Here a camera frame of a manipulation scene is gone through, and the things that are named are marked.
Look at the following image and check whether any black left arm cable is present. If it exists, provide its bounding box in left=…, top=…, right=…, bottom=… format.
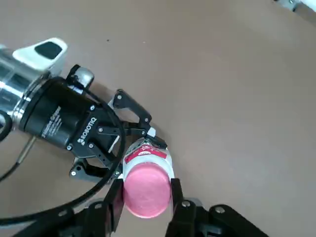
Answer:
left=0, top=83, right=126, bottom=223

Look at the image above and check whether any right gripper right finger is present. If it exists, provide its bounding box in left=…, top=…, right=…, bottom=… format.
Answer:
left=167, top=177, right=270, bottom=237

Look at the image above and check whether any silver round connector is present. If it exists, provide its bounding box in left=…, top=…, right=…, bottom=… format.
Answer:
left=74, top=66, right=96, bottom=87

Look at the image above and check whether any pink bottle cap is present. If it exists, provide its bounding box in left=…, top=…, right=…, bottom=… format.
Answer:
left=123, top=161, right=172, bottom=219

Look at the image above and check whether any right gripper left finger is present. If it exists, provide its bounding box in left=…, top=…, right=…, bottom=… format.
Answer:
left=14, top=178, right=125, bottom=237

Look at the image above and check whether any white drink bottle pink label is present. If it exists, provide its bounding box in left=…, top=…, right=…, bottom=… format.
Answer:
left=122, top=137, right=176, bottom=182

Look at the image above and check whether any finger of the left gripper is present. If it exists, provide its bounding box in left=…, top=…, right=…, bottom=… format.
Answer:
left=69, top=145, right=123, bottom=185
left=108, top=88, right=166, bottom=149

